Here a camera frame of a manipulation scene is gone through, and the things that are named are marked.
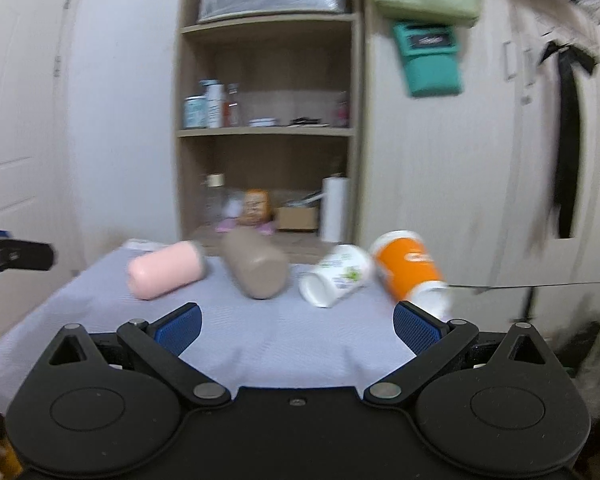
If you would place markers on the white floral paper cup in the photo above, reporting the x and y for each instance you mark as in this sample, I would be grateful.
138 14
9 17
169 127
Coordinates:
345 269

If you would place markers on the teal wall pouch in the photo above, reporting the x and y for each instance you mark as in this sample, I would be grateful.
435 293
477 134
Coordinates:
428 53

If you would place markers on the wooden shelf unit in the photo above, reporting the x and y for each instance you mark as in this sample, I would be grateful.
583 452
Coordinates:
290 68

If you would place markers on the small cardboard box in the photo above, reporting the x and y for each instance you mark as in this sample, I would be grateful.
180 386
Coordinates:
296 219

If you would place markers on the teal labelled jar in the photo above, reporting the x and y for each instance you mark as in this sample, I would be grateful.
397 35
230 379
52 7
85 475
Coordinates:
195 115

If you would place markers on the orange and white cup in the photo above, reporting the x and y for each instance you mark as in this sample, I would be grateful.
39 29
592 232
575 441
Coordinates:
409 273

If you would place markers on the orange patterned small box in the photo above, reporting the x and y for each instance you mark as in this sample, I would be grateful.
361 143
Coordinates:
256 208

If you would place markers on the black hanging ribbon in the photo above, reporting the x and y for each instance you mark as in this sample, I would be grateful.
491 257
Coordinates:
569 140

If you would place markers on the white door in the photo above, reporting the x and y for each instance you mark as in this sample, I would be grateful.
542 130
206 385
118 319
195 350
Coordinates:
36 201

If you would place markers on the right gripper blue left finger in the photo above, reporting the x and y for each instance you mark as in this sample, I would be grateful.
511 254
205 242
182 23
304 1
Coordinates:
169 335

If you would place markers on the white paper towel roll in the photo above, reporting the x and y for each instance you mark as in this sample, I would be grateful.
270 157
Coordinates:
334 204

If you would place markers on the pink cup with grey lid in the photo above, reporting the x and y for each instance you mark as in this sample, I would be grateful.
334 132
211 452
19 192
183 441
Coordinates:
158 273

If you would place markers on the white pump bottle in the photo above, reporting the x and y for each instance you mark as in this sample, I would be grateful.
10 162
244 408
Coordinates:
214 93

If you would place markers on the clear bottle with beige cap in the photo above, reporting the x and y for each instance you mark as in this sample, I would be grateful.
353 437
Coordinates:
214 198

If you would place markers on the red small bottle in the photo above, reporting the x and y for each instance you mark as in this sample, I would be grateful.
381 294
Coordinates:
231 109

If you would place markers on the pink cloth on shelf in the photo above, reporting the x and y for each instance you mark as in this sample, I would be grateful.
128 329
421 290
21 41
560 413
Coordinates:
229 224

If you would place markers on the pink small bottle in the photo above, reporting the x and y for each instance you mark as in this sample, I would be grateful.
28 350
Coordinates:
342 111

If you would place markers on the white quilted table cloth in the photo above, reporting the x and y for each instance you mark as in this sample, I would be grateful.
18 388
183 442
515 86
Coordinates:
281 343

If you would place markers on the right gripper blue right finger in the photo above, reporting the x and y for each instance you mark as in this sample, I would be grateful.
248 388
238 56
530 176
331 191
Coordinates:
420 330

